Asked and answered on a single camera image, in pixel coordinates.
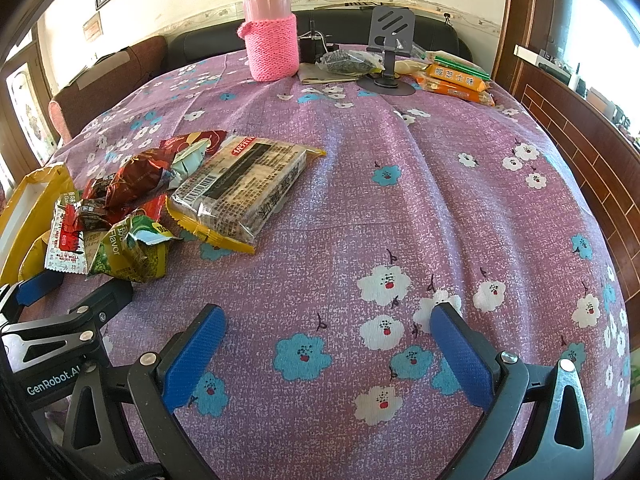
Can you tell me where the white red snack packet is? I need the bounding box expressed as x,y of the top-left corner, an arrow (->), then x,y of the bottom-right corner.
44,191 -> 104,275

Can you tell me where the red gold chocolate bar wrapper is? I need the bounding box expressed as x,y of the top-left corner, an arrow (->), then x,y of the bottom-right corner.
160,129 -> 228,156

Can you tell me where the purple floral tablecloth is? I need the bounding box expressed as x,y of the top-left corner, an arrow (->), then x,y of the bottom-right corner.
55,52 -> 630,479

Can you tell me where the yellow taped white tray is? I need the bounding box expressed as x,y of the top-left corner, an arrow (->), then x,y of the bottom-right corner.
1,164 -> 75,285

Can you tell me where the black leather sofa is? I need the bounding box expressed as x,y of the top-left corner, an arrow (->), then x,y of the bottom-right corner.
165,6 -> 473,70

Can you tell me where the wooden tv cabinet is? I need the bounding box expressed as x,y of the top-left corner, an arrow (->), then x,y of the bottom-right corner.
492,0 -> 640,306

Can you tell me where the pale green candy wrapper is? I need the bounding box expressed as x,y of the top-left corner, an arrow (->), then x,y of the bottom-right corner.
168,139 -> 210,190

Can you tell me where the green pea snack packet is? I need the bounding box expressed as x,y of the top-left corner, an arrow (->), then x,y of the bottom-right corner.
89,212 -> 177,283

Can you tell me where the small black device with wires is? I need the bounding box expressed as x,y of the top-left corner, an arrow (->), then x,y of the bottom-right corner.
298,20 -> 332,64

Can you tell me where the orange cracker pack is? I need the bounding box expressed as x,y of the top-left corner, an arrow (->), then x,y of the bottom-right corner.
411,64 -> 495,106

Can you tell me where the small wall plaque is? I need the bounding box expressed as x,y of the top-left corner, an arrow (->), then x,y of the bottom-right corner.
82,12 -> 103,42

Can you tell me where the pink knit sleeved bottle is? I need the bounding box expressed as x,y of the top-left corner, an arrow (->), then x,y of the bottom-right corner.
238,0 -> 299,82

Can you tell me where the dark red crumpled wrapper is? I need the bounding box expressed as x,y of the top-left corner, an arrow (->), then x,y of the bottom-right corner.
81,148 -> 174,222

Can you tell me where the tan notebook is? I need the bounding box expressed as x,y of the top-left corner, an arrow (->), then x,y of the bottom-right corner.
297,63 -> 361,84

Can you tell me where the grey phone stand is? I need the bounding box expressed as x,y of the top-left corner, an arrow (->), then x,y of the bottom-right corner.
358,6 -> 416,96

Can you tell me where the clear bag of dark seeds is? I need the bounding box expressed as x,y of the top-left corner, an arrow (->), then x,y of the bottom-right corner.
317,50 -> 384,76

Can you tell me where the large clear yellow biscuit pack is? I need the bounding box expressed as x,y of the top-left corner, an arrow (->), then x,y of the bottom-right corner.
166,136 -> 326,255

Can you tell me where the green striped cracker pack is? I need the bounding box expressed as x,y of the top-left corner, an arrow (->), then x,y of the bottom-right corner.
425,50 -> 490,80

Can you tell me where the brown fabric armchair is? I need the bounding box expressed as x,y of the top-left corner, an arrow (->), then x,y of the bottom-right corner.
48,36 -> 168,144

